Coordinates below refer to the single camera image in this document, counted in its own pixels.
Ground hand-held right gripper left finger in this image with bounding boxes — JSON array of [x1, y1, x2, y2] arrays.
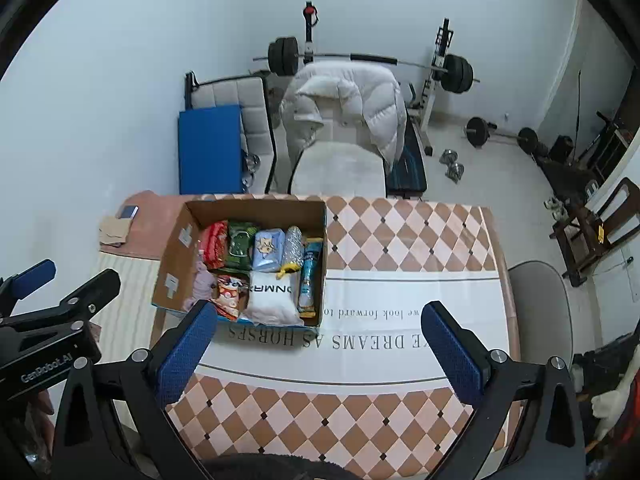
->
[[52, 300, 219, 480]]

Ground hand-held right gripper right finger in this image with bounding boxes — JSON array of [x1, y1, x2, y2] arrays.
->
[[421, 301, 587, 480]]

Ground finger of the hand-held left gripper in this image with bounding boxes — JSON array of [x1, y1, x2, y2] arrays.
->
[[0, 268, 122, 333], [0, 259, 57, 313]]

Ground small red-brown snack packet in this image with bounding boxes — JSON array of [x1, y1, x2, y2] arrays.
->
[[210, 275, 251, 321]]

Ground cardboard box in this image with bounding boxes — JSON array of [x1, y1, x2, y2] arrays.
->
[[151, 199, 328, 328]]

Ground white soft packet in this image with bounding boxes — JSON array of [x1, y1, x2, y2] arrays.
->
[[243, 271, 304, 326]]

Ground red snack packet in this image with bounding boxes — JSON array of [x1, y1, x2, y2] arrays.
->
[[200, 221, 230, 270]]

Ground green snack packet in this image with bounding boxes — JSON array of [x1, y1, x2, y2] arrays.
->
[[227, 220, 257, 273]]

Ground light blue tissue packet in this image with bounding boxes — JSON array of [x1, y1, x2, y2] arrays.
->
[[252, 229, 287, 273]]

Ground long blue tube packet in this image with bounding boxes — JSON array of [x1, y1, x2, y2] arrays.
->
[[298, 238, 325, 317]]

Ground yellow silver mesh packet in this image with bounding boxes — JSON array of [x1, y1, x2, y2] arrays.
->
[[278, 226, 304, 280]]

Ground cream striped mat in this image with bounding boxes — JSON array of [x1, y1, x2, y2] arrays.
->
[[92, 252, 166, 356]]

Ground beige folded cloth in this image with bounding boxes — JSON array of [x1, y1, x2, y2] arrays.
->
[[97, 216, 132, 248]]

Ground pink cloth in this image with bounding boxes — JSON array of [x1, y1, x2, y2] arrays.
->
[[100, 190, 188, 261]]

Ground grey round chair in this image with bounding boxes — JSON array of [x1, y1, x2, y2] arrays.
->
[[507, 260, 573, 366]]

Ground person's dark fleece clothing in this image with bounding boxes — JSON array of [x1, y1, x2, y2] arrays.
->
[[200, 452, 351, 480]]

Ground white plush toy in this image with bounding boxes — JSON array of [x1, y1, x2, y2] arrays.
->
[[590, 375, 633, 441]]

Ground dark wooden chair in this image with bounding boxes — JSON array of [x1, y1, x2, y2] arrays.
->
[[550, 177, 640, 287]]

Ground blue folded exercise mat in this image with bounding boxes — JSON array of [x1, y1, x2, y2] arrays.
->
[[177, 104, 246, 195]]

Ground black bench pad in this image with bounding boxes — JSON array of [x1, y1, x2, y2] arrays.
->
[[386, 116, 428, 197]]

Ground chrome weight plates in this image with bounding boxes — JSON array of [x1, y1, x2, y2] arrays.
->
[[242, 152, 261, 186]]

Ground black exercise machine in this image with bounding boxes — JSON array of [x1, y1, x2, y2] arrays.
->
[[532, 110, 631, 201]]

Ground white office chair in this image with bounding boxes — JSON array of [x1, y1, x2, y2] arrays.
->
[[280, 62, 408, 197]]

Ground short barbell with black plates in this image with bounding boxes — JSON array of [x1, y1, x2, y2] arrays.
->
[[465, 116, 540, 155]]

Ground black box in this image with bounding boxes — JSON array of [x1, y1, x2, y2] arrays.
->
[[547, 135, 575, 163]]

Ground white padded bench seat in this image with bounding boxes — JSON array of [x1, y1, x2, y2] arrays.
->
[[185, 71, 278, 193]]

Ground white weight rack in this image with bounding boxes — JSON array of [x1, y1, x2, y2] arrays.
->
[[301, 2, 451, 156]]

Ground white down jacket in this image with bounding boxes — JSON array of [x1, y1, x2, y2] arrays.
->
[[279, 62, 408, 163]]

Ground long barbell with black plates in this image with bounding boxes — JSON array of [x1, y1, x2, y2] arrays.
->
[[252, 37, 481, 95]]

